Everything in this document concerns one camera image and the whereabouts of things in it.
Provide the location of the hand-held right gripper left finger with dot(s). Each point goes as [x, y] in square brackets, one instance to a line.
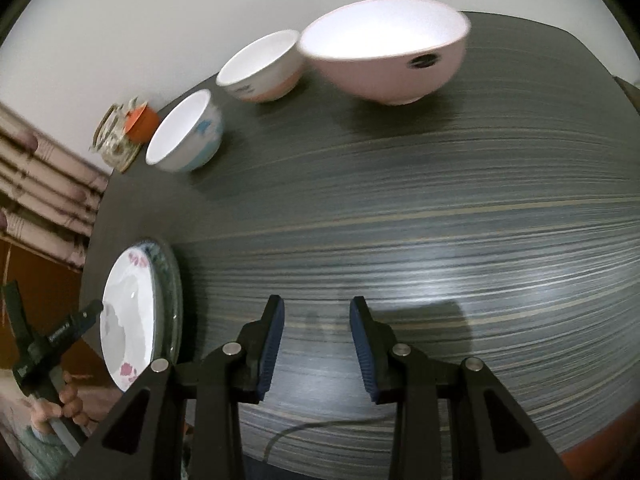
[270, 350]

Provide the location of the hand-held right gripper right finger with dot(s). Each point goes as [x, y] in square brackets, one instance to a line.
[362, 350]

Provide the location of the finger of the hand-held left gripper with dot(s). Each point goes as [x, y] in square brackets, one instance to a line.
[70, 325]
[15, 310]

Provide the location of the white plate with pink flowers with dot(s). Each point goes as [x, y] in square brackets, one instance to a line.
[125, 320]

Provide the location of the large blue floral plate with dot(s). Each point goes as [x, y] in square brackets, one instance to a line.
[177, 300]

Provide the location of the white bowl with teal base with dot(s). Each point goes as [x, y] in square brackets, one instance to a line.
[175, 135]

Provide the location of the white bowl with pink base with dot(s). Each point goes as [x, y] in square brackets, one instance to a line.
[260, 60]

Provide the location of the large pink bowl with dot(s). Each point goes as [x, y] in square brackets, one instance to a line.
[375, 30]

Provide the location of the person's left forearm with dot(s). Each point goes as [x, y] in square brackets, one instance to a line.
[35, 455]

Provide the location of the person's left hand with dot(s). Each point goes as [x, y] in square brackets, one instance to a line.
[80, 405]

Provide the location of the pink patterned curtain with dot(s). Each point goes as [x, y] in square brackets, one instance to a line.
[40, 185]

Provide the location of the floral ceramic teapot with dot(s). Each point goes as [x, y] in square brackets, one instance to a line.
[112, 147]

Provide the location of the orange lidded cup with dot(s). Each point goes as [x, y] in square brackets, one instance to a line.
[142, 125]

